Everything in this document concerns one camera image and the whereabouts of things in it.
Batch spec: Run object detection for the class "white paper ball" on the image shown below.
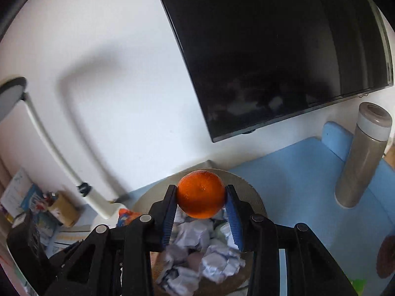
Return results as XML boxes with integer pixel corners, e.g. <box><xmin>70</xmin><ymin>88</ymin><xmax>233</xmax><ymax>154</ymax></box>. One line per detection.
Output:
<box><xmin>199</xmin><ymin>244</ymin><xmax>246</xmax><ymax>284</ymax></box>
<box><xmin>174</xmin><ymin>219</ymin><xmax>214</xmax><ymax>251</ymax></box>
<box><xmin>156</xmin><ymin>266</ymin><xmax>200</xmax><ymax>295</ymax></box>
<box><xmin>165</xmin><ymin>244</ymin><xmax>189</xmax><ymax>268</ymax></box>

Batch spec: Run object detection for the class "orange fruit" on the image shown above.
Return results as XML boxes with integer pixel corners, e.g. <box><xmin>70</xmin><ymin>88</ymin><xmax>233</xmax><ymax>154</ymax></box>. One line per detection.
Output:
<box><xmin>177</xmin><ymin>170</ymin><xmax>226</xmax><ymax>219</ymax></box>

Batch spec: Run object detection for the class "patterned woven table mat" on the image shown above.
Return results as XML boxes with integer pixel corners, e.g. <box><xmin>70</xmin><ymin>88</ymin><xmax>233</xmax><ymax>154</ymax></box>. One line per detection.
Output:
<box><xmin>46</xmin><ymin>225</ymin><xmax>91</xmax><ymax>257</ymax></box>

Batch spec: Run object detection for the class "blue desk pad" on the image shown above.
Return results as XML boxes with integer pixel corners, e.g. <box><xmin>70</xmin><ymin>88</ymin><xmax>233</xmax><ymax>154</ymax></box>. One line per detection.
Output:
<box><xmin>123</xmin><ymin>121</ymin><xmax>395</xmax><ymax>296</ymax></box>

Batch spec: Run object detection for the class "round woven basket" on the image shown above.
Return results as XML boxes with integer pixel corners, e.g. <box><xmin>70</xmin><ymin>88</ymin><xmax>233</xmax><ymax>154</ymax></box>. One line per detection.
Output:
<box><xmin>130</xmin><ymin>167</ymin><xmax>268</xmax><ymax>296</ymax></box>

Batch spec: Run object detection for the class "grey thermos bottle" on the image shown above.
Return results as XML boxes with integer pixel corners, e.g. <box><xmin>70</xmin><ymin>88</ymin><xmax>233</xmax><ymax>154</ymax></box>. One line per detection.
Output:
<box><xmin>335</xmin><ymin>102</ymin><xmax>392</xmax><ymax>208</ymax></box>

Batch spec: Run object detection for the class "white desk lamp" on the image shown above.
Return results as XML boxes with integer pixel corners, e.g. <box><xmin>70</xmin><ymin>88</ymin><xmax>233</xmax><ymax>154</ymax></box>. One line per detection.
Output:
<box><xmin>1</xmin><ymin>76</ymin><xmax>126</xmax><ymax>221</ymax></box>

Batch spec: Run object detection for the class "black wall television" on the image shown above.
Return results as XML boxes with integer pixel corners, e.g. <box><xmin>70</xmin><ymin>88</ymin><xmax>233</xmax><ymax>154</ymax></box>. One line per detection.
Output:
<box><xmin>161</xmin><ymin>0</ymin><xmax>394</xmax><ymax>142</ymax></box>

